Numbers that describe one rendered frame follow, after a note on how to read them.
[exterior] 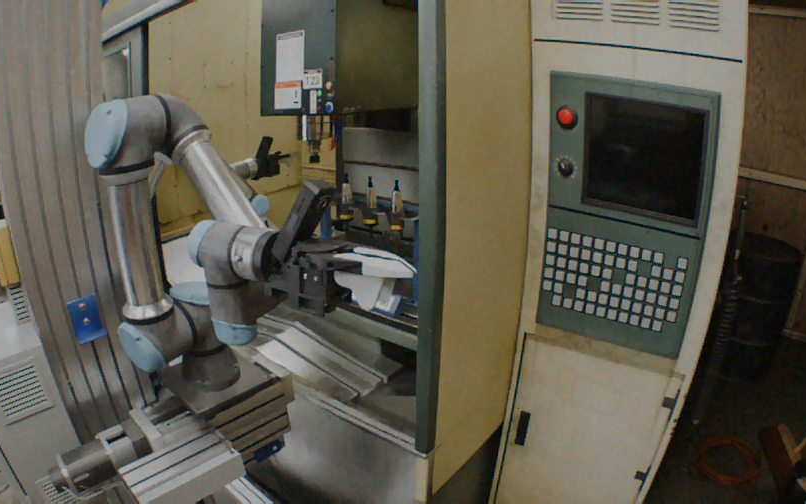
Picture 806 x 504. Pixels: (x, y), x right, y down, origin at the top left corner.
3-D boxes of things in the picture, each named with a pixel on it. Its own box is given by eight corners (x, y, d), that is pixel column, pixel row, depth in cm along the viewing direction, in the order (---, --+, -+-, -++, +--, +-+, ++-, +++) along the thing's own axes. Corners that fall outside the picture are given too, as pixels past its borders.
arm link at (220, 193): (172, 116, 95) (292, 301, 93) (133, 123, 85) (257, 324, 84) (195, 77, 88) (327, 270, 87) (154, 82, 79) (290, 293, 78)
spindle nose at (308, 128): (340, 136, 209) (340, 109, 205) (320, 141, 195) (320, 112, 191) (309, 136, 215) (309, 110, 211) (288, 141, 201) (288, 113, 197)
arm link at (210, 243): (219, 261, 79) (214, 211, 76) (267, 273, 74) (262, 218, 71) (188, 277, 72) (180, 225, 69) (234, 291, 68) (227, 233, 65)
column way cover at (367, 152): (419, 242, 241) (419, 132, 224) (343, 224, 268) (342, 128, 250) (425, 239, 245) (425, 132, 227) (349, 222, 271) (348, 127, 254)
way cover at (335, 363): (348, 426, 154) (344, 389, 148) (201, 338, 204) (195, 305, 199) (403, 388, 176) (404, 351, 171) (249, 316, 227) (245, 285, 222)
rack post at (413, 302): (417, 308, 176) (418, 223, 166) (404, 304, 179) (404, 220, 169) (433, 298, 183) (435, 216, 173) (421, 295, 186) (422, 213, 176)
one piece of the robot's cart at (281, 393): (172, 463, 93) (161, 434, 90) (149, 434, 101) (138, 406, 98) (297, 400, 122) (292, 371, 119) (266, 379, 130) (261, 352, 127)
